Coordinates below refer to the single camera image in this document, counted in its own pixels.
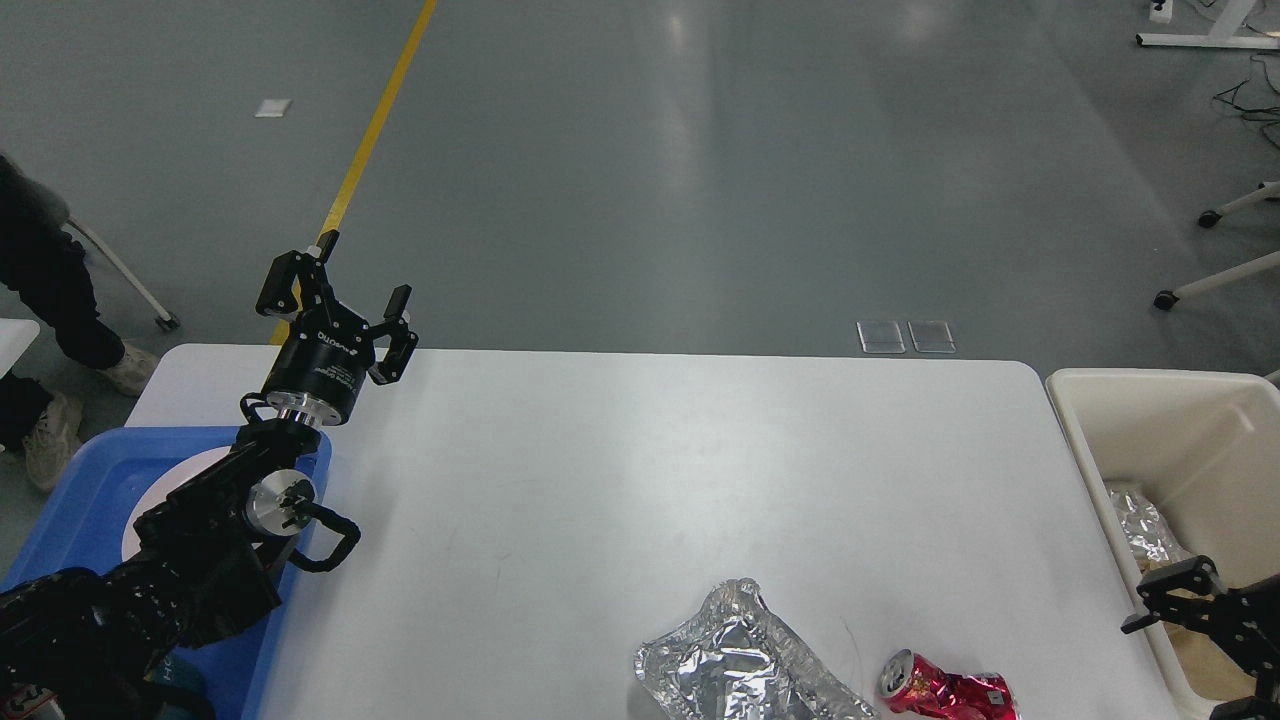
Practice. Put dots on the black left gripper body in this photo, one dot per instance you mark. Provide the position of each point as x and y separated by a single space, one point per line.
326 358

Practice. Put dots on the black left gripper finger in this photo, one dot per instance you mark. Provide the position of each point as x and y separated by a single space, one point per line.
297 284
394 327

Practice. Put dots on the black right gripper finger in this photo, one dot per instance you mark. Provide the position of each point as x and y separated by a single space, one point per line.
1255 707
1183 594

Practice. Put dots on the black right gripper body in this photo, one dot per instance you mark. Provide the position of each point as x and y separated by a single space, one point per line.
1248 619

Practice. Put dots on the aluminium foil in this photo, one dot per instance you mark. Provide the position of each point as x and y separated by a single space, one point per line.
1148 534
736 659

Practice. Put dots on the pink plate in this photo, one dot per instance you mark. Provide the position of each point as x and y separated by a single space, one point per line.
159 489

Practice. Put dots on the crushed red can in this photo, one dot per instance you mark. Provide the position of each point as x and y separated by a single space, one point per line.
910 684

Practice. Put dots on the brown paper bag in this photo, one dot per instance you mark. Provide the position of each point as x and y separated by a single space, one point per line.
1209 672

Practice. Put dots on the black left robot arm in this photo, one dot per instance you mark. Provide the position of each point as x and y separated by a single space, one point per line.
82 645

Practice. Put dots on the beige plastic bin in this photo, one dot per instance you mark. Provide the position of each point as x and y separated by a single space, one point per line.
1202 446

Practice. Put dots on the grey chair with casters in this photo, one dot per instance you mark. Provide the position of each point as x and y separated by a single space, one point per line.
165 319

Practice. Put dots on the white side table corner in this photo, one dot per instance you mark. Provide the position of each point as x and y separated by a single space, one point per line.
16 336

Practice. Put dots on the blue plastic tray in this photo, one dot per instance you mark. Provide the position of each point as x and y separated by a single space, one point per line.
82 524

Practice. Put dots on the white caster stand legs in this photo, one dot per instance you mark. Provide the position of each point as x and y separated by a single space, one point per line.
1230 251

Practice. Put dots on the clear floor plates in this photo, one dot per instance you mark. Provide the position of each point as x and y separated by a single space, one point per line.
894 338

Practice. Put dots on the white table frame base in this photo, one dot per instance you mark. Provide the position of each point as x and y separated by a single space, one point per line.
1228 25

